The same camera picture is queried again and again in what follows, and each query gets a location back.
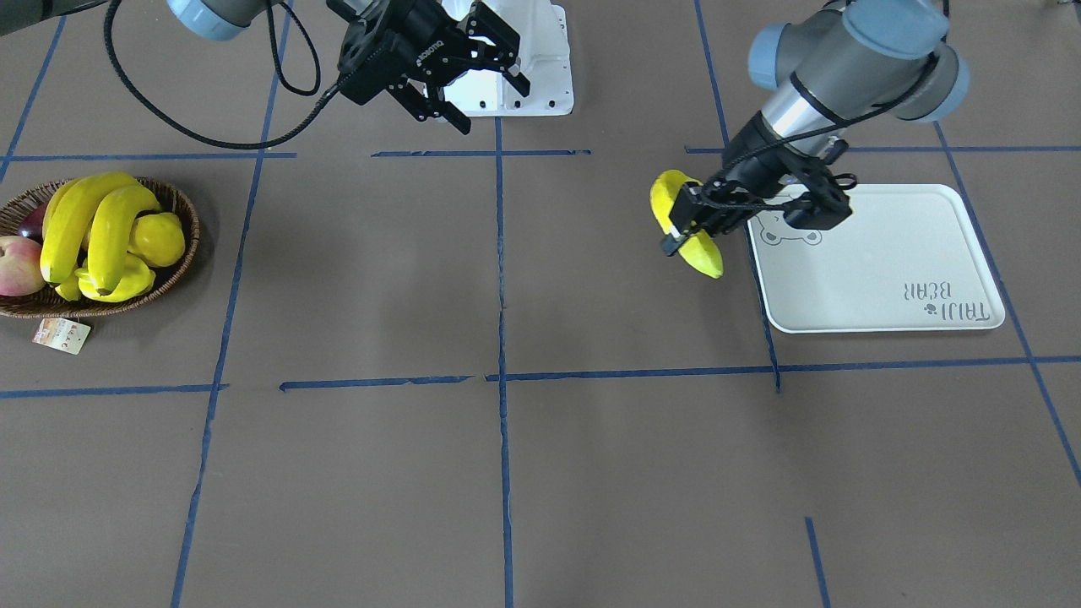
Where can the brown wicker basket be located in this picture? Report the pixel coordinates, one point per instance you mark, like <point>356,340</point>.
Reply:
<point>49,302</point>

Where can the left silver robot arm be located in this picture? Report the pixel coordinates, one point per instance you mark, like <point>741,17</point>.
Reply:
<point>850,62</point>

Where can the yellow pear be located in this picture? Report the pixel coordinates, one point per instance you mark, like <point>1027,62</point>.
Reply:
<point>158,239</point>

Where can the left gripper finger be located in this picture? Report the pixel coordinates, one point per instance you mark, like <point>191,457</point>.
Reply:
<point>691,242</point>
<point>685,210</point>

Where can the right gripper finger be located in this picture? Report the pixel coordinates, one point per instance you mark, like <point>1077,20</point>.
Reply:
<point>423,106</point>
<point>495,47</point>

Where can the yellow banana bunch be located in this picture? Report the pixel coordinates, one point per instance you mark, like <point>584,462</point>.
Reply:
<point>105,270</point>

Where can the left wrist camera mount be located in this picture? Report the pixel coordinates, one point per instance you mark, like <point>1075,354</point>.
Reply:
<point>826,202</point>

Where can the basket paper tag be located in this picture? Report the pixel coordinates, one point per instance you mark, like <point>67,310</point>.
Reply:
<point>61,334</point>

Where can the white bear tray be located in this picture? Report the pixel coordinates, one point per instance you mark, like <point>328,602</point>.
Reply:
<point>907,259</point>

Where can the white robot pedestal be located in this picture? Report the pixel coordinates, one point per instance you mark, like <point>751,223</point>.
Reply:
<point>544,58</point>

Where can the dark red mango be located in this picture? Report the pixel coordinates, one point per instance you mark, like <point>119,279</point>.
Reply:
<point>32,227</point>

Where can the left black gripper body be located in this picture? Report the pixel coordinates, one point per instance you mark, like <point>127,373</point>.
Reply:
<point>748,171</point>

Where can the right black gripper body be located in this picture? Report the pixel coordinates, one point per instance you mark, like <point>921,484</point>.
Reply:
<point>411,49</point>

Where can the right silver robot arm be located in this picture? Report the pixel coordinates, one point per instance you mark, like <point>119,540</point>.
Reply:
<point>212,20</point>

